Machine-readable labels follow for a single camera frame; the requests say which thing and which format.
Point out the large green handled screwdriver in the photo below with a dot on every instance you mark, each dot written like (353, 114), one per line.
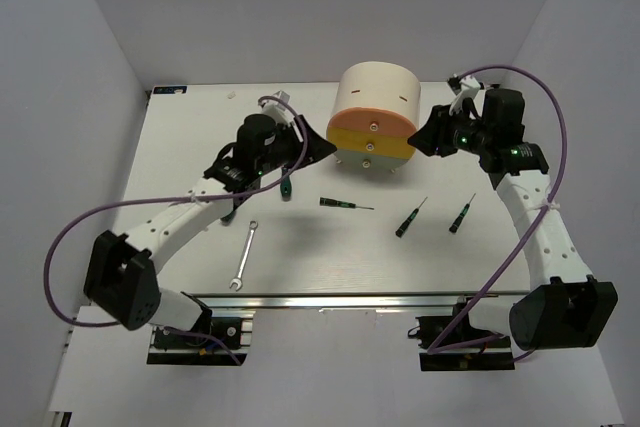
(226, 220)
(285, 186)

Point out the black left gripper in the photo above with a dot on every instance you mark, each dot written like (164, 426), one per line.
(317, 146)

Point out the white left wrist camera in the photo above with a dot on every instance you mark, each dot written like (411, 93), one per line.
(275, 108)

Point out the small black green screwdriver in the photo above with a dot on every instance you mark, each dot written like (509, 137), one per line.
(455, 225)
(404, 226)
(330, 202)

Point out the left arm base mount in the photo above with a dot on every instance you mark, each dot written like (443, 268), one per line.
(224, 343)

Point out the orange top drawer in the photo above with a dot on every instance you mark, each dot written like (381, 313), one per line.
(368, 120)

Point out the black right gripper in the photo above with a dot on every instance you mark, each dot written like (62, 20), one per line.
(434, 134)

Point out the silver combination wrench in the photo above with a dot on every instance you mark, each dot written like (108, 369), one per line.
(236, 282)

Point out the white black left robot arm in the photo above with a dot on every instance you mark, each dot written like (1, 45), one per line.
(123, 268)

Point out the cream round drawer cabinet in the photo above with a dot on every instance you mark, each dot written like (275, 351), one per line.
(378, 85)

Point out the blue label sticker left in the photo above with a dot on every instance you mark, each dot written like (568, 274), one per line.
(169, 90)

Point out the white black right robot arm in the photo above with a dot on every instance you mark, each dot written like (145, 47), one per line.
(566, 306)

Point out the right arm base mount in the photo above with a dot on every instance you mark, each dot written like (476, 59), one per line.
(466, 349)

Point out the grey bottom drawer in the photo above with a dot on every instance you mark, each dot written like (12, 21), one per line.
(368, 160)

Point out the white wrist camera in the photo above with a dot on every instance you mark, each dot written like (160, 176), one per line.
(463, 88)
(275, 108)

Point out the aluminium table edge rail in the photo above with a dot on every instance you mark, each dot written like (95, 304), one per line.
(332, 301)

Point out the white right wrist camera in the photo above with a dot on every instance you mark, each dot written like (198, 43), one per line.
(463, 88)

